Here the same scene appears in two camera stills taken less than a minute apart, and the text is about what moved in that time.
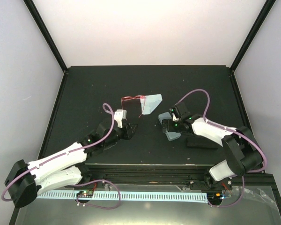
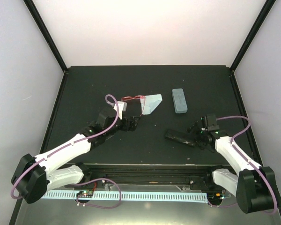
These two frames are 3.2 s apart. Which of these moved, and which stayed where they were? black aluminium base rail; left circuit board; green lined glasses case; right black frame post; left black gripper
Moved: green lined glasses case; left black gripper
Stayed: black aluminium base rail; left circuit board; right black frame post
